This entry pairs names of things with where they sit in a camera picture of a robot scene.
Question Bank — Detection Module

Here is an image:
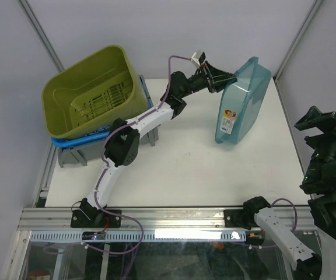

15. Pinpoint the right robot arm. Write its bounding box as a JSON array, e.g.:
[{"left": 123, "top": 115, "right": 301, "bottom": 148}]
[{"left": 238, "top": 106, "right": 336, "bottom": 279}]

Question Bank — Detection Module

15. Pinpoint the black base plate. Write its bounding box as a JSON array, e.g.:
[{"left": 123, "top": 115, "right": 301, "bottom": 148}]
[
  {"left": 223, "top": 209, "right": 254, "bottom": 230},
  {"left": 70, "top": 209, "right": 121, "bottom": 229}
]

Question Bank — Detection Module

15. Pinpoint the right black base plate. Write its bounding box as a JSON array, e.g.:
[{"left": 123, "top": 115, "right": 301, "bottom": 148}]
[{"left": 223, "top": 209, "right": 254, "bottom": 230}]

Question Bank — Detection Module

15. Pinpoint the aluminium mounting rail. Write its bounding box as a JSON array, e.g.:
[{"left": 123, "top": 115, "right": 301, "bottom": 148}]
[{"left": 17, "top": 205, "right": 316, "bottom": 232}]

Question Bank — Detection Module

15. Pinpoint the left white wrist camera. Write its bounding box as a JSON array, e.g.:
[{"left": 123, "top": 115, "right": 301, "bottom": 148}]
[{"left": 190, "top": 50, "right": 206, "bottom": 68}]

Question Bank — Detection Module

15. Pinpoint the teal translucent container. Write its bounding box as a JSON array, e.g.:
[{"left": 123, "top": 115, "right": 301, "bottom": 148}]
[{"left": 215, "top": 57, "right": 271, "bottom": 145}]

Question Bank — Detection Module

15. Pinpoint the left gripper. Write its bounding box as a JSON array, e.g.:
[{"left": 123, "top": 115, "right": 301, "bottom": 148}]
[{"left": 180, "top": 61, "right": 237, "bottom": 99}]

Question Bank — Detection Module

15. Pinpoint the white slotted cable duct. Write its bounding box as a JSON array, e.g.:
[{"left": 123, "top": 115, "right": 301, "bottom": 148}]
[{"left": 30, "top": 229, "right": 246, "bottom": 243}]

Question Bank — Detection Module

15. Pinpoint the olive slotted basket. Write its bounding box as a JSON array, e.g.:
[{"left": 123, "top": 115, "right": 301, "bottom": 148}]
[{"left": 41, "top": 45, "right": 148, "bottom": 140}]

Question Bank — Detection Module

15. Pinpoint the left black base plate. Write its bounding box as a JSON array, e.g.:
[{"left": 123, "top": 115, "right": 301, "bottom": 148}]
[{"left": 70, "top": 209, "right": 121, "bottom": 229}]

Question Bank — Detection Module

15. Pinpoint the blue plastic tub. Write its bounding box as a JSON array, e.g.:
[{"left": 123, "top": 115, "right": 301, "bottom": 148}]
[{"left": 51, "top": 100, "right": 157, "bottom": 149}]

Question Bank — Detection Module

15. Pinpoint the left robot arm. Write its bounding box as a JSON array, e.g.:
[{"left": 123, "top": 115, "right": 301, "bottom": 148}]
[{"left": 71, "top": 61, "right": 237, "bottom": 228}]

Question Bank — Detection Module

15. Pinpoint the grey plastic crate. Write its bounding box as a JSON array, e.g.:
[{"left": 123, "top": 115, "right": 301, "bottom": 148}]
[{"left": 57, "top": 75, "right": 160, "bottom": 169}]

